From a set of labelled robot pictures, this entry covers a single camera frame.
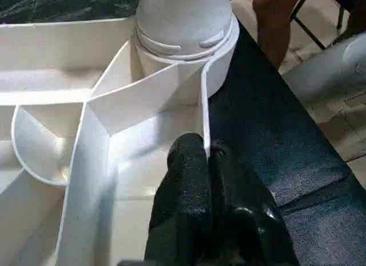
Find black stand leg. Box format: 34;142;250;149
290;0;329;51
336;2;345;30

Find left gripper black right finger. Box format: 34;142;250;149
208;138;300;266

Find white plastic table leg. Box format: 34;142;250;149
136;0;235;61

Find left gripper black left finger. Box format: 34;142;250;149
144;133;214;266

